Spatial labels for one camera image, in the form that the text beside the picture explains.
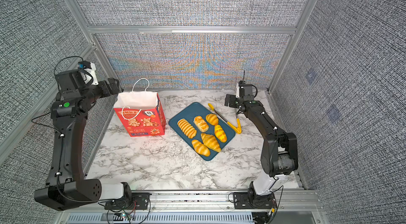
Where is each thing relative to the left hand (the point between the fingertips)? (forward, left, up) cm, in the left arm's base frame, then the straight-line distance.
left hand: (110, 80), depth 69 cm
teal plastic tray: (-9, -43, -36) cm, 57 cm away
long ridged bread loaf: (-4, -31, -36) cm, 47 cm away
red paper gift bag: (-7, -10, -14) cm, 19 cm away
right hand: (+7, -58, -19) cm, 62 cm away
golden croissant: (-15, -44, -35) cm, 58 cm away
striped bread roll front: (-17, -38, -36) cm, 55 cm away
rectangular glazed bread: (-2, -39, -36) cm, 53 cm away
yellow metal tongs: (-6, -62, -37) cm, 72 cm away
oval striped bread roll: (-9, -50, -36) cm, 62 cm away
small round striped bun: (+1, -46, -36) cm, 59 cm away
